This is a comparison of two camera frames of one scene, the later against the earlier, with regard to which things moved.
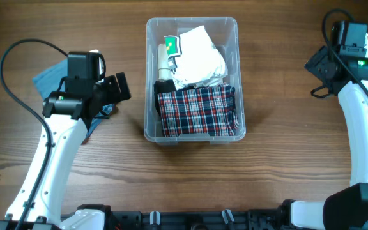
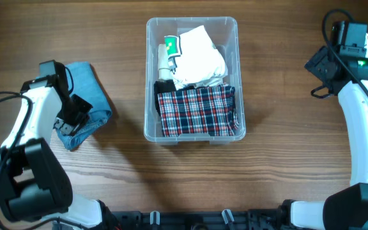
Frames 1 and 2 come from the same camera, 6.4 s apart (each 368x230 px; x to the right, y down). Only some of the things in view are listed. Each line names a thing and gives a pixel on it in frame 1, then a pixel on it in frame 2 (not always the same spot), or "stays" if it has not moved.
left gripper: [115, 94] → [72, 128]
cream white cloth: [164, 72] stays
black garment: [163, 85] stays
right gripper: [316, 62] stays
